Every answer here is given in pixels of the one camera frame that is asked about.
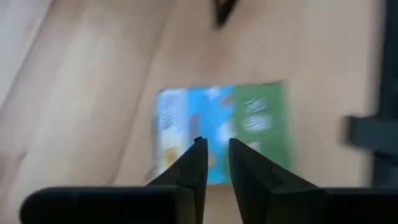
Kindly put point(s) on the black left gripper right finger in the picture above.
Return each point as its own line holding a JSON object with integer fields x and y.
{"x": 248, "y": 177}

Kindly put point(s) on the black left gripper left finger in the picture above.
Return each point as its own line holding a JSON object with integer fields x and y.
{"x": 192, "y": 174}

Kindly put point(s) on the green yellow cardboard box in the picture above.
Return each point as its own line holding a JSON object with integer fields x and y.
{"x": 258, "y": 124}

